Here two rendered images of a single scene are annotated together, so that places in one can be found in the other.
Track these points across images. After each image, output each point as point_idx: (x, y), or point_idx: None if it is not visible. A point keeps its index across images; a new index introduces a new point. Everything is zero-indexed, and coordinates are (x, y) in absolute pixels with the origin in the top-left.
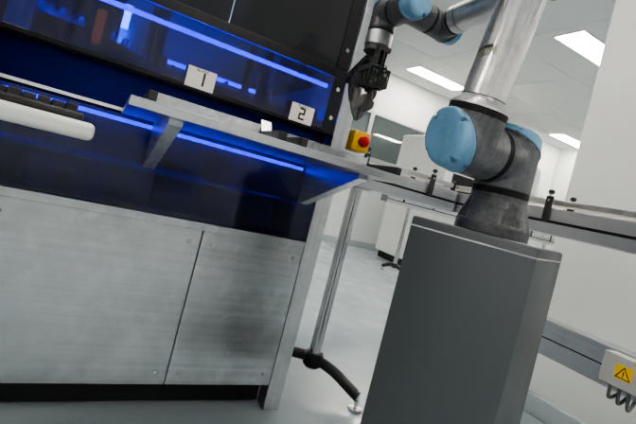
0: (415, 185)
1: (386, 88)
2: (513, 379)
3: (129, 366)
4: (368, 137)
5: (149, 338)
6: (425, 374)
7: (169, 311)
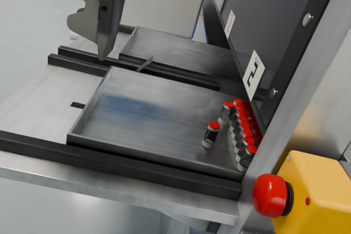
0: None
1: None
2: None
3: (160, 231)
4: (303, 202)
5: (164, 224)
6: None
7: (168, 218)
